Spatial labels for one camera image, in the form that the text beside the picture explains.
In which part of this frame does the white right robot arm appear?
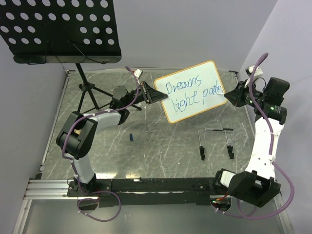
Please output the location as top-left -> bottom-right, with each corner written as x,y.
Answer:
213,77 -> 290,207

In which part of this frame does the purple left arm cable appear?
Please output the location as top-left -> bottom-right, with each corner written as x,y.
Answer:
62,65 -> 144,222

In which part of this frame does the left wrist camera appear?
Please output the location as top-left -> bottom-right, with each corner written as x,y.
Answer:
133,69 -> 143,83

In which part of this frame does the wire whiteboard easel stand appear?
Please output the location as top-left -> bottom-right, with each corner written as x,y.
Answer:
198,128 -> 234,161

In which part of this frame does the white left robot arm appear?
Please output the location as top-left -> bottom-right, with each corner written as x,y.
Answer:
56,81 -> 168,196

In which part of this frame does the black perforated music stand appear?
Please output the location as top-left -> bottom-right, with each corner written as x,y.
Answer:
0,0 -> 142,115

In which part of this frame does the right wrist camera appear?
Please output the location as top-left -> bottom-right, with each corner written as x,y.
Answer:
245,63 -> 264,87

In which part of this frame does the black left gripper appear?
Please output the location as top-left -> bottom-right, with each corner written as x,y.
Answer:
123,81 -> 168,108

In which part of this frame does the aluminium rail frame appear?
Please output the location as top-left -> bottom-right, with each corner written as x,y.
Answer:
12,69 -> 293,234

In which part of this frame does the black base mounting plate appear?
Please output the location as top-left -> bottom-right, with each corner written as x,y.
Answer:
67,177 -> 230,208

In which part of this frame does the yellow framed small whiteboard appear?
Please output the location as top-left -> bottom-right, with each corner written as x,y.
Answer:
154,60 -> 228,124

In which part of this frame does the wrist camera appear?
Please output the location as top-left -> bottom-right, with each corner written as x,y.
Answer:
133,69 -> 143,83
245,63 -> 264,87

